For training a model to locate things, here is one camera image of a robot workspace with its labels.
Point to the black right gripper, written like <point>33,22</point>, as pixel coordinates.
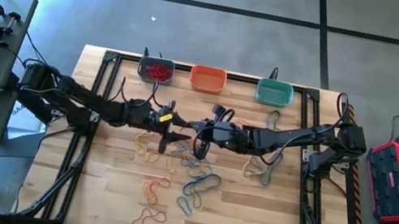
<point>224,135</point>

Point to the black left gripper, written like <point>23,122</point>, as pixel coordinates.
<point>139,114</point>

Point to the pile of red rubber bands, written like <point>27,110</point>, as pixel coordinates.
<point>162,70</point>

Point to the grey plastic basket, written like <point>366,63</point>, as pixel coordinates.
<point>140,74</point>

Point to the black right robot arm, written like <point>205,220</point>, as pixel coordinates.
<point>302,136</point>

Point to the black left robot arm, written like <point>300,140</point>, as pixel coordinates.
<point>63,90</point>

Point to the orange plastic basket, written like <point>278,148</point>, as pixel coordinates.
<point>207,79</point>

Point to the teal plastic basket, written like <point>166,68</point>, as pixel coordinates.
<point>274,92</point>

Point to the white sign board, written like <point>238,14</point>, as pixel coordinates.
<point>27,118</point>

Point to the black desk clamp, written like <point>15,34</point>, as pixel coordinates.
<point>4,26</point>

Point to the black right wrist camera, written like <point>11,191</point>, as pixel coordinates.
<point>224,114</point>

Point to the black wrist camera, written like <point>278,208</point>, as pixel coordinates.
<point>162,109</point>
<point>224,114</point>

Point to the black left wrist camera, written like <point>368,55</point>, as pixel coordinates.
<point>162,109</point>

